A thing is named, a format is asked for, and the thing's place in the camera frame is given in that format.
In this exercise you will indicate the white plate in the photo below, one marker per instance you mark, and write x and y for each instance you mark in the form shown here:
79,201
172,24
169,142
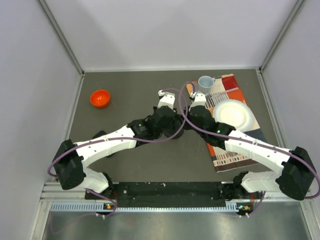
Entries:
235,113

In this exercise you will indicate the black smartphone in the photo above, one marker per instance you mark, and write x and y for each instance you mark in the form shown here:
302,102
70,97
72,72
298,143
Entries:
99,134

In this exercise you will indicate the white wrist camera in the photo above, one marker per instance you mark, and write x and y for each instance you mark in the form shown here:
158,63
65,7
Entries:
197,99
166,99

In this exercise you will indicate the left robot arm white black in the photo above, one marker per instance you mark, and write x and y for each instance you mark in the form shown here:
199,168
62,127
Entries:
72,160

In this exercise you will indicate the patterned orange placemat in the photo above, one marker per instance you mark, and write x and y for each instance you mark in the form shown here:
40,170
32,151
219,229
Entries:
224,160

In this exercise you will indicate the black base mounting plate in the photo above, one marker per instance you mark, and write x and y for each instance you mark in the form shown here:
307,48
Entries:
172,194

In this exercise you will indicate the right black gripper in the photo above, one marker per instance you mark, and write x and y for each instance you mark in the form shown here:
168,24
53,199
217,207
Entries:
189,114

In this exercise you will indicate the grey slotted cable duct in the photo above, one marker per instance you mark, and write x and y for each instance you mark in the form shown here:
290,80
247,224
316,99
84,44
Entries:
102,207

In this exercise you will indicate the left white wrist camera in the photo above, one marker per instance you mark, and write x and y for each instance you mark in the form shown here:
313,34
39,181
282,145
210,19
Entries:
166,99

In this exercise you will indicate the orange bowl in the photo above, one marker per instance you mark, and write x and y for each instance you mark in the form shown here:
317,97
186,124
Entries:
100,98

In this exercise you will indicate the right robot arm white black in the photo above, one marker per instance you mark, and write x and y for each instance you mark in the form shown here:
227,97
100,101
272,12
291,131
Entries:
290,171

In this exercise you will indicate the light blue cup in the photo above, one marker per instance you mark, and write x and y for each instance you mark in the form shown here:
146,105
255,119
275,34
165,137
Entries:
205,84

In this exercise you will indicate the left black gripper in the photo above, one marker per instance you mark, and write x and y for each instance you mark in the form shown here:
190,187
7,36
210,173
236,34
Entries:
167,126

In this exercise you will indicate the black phone stand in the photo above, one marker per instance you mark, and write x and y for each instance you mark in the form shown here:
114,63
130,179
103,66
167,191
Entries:
173,134

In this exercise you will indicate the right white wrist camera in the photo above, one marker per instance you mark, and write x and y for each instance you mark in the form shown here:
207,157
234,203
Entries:
197,99

